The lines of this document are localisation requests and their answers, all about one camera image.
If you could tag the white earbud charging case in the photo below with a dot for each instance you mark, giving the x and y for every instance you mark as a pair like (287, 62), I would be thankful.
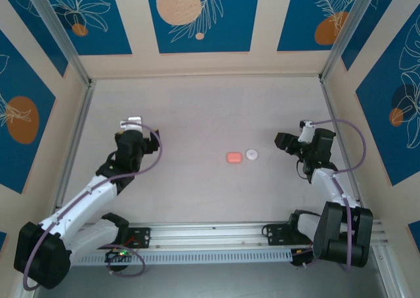
(252, 154)

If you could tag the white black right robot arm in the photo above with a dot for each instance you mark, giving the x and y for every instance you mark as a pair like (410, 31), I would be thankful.
(328, 183)

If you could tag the aluminium frame post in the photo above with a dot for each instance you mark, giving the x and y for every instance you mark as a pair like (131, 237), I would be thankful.
(59, 32)
(348, 32)

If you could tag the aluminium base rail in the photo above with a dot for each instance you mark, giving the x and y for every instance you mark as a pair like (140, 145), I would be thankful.
(210, 235)

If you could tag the aluminium table side rail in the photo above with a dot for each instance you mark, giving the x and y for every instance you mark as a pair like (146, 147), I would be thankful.
(82, 114)
(328, 97)

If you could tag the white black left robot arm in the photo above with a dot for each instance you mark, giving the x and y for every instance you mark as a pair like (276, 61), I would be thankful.
(82, 199)

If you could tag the pink earbud charging case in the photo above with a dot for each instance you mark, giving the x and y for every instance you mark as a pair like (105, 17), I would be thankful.
(234, 157)

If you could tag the circuit board with green LED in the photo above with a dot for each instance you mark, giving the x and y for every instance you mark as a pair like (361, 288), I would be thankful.
(119, 253)
(302, 257)

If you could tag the blue floral wall panel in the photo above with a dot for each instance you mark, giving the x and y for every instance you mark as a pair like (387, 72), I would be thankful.
(367, 38)
(2, 242)
(415, 234)
(108, 32)
(33, 81)
(39, 29)
(377, 130)
(229, 32)
(295, 15)

